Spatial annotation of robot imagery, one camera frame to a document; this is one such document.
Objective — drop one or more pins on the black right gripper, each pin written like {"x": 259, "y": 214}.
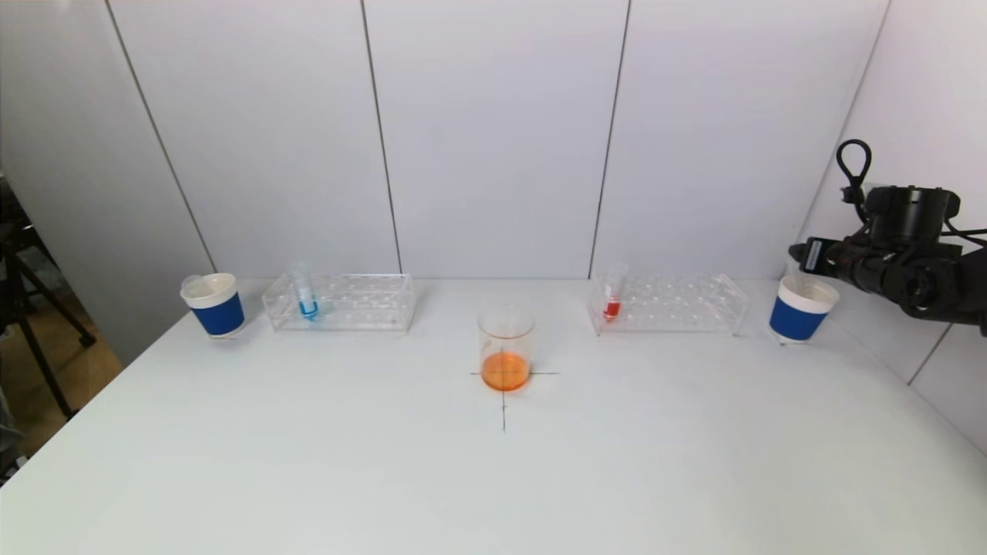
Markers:
{"x": 810, "y": 255}

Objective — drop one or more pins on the test tube with orange liquid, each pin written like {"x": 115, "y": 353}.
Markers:
{"x": 191, "y": 282}

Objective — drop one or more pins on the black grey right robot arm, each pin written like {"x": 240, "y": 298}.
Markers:
{"x": 925, "y": 270}

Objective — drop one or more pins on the clear acrylic test tube rack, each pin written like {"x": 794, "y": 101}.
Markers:
{"x": 347, "y": 304}
{"x": 671, "y": 304}

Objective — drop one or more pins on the test tube with red liquid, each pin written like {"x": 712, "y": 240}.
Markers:
{"x": 612, "y": 310}

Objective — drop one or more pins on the clear glass beaker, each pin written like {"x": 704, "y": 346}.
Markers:
{"x": 506, "y": 370}

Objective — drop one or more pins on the test tube with blue liquid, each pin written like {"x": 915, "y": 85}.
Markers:
{"x": 308, "y": 308}

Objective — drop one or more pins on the blue white paper cup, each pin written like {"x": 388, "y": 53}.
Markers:
{"x": 220, "y": 314}
{"x": 794, "y": 320}

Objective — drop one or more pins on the black tripod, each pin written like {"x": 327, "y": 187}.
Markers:
{"x": 31, "y": 339}

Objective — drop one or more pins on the grey plastic bag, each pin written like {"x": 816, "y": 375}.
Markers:
{"x": 6, "y": 455}

